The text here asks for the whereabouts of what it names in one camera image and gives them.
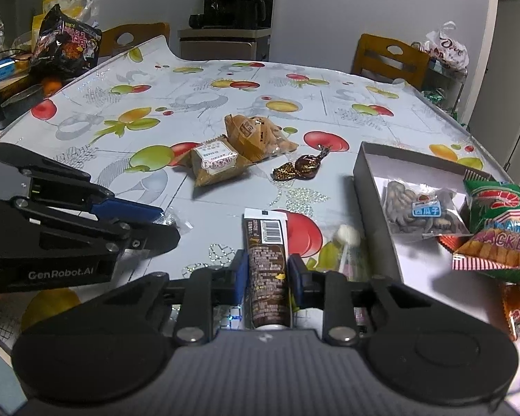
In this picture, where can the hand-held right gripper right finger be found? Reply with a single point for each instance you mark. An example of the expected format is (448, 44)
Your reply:
(297, 279)

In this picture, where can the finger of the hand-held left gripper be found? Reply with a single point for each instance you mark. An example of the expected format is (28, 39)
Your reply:
(156, 238)
(125, 210)

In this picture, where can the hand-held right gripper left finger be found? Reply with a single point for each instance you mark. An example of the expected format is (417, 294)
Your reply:
(239, 275)

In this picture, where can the brown tube with white cap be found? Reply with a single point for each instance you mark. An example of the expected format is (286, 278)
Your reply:
(266, 260)

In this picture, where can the white lollipop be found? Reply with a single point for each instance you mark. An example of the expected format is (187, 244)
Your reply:
(346, 236)

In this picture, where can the brown pastry packet white label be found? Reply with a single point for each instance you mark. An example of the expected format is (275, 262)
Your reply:
(216, 169)

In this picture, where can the brown candy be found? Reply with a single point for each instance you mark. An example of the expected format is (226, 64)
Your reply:
(305, 165)

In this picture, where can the grey cardboard box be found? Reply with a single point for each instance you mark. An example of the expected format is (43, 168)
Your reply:
(429, 273)

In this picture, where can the yellow pastry packet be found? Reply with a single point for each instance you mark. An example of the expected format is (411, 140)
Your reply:
(251, 141)

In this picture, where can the clear sunflower seed packet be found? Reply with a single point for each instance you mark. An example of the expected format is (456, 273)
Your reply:
(411, 208)

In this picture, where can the green prawn cracker bag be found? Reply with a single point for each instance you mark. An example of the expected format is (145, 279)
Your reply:
(498, 225)

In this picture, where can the fruit-print tablecloth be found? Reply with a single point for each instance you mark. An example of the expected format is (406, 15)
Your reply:
(199, 95)

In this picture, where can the orange fruit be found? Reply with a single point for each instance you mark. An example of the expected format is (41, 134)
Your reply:
(52, 87)

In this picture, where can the round metal tin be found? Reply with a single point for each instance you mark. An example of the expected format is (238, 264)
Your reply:
(21, 104)

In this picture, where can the wooden chair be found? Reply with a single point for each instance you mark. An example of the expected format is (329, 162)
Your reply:
(156, 34)
(372, 58)

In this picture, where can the black noodle packet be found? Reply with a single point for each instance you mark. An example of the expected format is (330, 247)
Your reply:
(67, 41)

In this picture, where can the blue box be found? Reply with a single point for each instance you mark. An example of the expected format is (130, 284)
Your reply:
(2, 70)

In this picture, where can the silver cabinet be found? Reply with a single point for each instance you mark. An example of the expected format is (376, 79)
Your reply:
(221, 45)

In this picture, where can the clear plastic bag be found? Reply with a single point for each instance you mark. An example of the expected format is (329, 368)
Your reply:
(90, 8)

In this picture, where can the yellow bag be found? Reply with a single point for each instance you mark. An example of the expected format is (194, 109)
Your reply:
(60, 0)

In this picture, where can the green snack bag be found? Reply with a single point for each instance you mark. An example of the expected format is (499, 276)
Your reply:
(435, 96)

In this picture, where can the black kettle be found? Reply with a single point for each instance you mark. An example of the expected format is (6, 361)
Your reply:
(249, 13)

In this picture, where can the metal rack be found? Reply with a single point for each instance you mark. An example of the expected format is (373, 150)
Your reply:
(457, 86)

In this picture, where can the white plastic bag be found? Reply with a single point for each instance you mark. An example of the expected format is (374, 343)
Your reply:
(448, 50)

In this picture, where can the white door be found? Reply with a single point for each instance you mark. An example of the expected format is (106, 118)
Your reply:
(502, 52)

